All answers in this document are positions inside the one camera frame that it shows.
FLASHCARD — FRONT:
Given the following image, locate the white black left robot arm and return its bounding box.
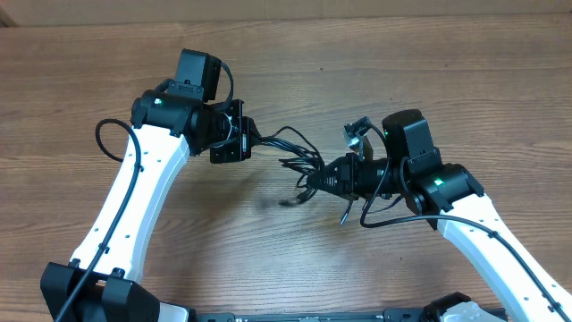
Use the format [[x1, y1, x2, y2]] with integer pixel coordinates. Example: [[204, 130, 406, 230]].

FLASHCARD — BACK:
[[40, 49, 252, 321]]

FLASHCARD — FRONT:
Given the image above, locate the black thin audio cable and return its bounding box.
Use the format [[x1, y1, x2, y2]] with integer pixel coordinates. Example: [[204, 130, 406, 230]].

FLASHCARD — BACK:
[[339, 199, 355, 226]]

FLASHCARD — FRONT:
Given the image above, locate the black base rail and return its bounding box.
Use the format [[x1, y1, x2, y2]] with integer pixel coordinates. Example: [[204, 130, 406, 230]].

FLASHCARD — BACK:
[[160, 292, 509, 322]]

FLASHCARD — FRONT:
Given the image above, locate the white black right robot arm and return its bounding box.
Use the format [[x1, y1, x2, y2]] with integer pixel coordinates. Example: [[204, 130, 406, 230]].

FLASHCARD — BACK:
[[307, 109, 571, 321]]

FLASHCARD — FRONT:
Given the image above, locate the black usb cable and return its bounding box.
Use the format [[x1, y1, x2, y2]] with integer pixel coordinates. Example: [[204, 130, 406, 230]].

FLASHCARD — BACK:
[[255, 125, 327, 208]]

